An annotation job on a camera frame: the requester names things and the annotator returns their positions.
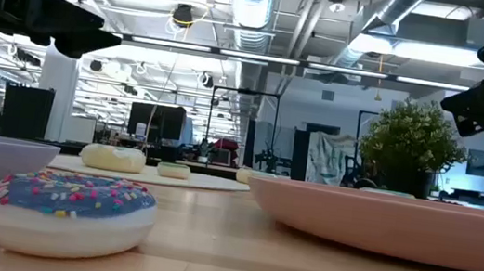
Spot white column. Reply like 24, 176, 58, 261
31, 42, 84, 145

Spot white hanging cloth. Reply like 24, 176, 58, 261
304, 130, 358, 188

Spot large white blue-drizzled donut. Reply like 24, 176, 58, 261
78, 141, 150, 176

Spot silver round air duct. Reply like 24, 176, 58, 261
221, 0, 281, 57
328, 0, 434, 80

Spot red bag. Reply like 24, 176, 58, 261
211, 136, 242, 168

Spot small blue sprinkled donut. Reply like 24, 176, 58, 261
0, 162, 162, 271

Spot black metal table frame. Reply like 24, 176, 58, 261
33, 137, 294, 188

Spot white round woven placemat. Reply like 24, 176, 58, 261
46, 150, 253, 199

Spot black ceiling device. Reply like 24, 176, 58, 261
170, 1, 196, 30

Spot long ceiling light bar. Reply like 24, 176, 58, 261
120, 32, 472, 93

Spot black cabinet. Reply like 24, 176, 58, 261
0, 82, 57, 143

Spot black desk monitor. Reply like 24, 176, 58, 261
126, 99, 189, 144

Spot green plant in black pot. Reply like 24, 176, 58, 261
353, 91, 476, 205

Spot large blue iced donut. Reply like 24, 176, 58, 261
358, 185, 417, 200

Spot large green dark-swirl donut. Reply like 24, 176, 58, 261
234, 166, 292, 190

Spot pink plate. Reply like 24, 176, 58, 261
240, 173, 484, 271

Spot small green iced donut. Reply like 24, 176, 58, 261
155, 160, 193, 182

